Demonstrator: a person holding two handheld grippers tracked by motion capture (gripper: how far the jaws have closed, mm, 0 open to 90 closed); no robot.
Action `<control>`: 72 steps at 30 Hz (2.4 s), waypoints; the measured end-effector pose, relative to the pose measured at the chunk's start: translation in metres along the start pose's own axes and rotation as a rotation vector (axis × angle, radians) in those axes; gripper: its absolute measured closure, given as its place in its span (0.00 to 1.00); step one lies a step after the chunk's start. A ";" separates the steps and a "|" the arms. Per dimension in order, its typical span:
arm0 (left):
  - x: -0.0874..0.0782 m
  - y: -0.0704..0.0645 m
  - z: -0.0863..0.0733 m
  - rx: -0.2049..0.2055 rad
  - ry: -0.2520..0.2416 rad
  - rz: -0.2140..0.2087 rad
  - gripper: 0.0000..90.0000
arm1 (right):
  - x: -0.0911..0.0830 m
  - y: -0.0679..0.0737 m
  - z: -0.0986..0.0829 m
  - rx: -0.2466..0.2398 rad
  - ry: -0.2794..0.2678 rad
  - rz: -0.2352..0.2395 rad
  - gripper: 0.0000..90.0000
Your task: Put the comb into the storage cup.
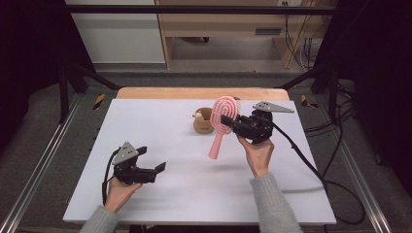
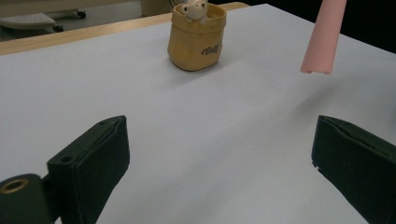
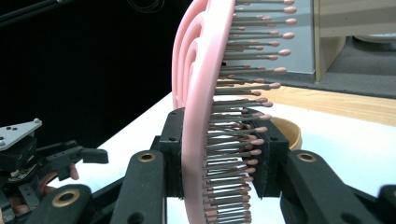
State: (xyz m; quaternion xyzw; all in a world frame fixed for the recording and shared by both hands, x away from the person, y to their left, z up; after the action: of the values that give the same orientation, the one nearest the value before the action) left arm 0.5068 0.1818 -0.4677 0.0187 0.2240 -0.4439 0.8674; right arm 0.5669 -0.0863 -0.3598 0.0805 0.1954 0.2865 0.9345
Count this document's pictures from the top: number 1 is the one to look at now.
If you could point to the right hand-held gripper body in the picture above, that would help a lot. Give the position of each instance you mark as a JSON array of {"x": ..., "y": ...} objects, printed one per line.
[{"x": 256, "y": 127}]

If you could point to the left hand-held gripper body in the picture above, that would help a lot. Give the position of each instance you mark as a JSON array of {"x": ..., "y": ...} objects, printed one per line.
[{"x": 132, "y": 174}]

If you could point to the pink hairbrush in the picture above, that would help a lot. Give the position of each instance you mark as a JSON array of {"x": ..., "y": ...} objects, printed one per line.
[{"x": 222, "y": 108}]

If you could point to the person's left hand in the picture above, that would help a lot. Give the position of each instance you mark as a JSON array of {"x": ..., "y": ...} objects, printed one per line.
[{"x": 118, "y": 195}]

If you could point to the person's right hand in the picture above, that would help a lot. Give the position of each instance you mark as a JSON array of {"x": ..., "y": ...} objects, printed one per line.
[{"x": 259, "y": 157}]

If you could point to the small beige figurine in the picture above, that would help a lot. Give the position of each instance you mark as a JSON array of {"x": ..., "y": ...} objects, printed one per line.
[{"x": 198, "y": 116}]

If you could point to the white table board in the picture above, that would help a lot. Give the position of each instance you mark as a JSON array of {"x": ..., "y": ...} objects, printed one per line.
[{"x": 194, "y": 200}]

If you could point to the wooden table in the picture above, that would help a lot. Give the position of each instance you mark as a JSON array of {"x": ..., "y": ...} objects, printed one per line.
[{"x": 162, "y": 93}]

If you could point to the black metal stand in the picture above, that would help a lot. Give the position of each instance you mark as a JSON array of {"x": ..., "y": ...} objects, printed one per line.
[
  {"x": 64, "y": 97},
  {"x": 332, "y": 93}
]

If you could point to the wooden desk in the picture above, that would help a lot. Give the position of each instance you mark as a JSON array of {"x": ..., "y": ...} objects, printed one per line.
[{"x": 226, "y": 24}]

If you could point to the black horizontal bar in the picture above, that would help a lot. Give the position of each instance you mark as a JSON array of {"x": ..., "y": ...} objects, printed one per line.
[{"x": 194, "y": 9}]

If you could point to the white cabinet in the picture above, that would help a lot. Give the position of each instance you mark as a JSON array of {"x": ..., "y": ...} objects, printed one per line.
[{"x": 120, "y": 35}]

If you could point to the black curtain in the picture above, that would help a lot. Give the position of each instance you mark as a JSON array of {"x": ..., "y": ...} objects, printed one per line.
[
  {"x": 29, "y": 48},
  {"x": 382, "y": 64}
]

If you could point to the aluminium rail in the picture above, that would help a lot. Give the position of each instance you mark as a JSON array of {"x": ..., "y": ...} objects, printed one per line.
[
  {"x": 362, "y": 191},
  {"x": 42, "y": 158}
]

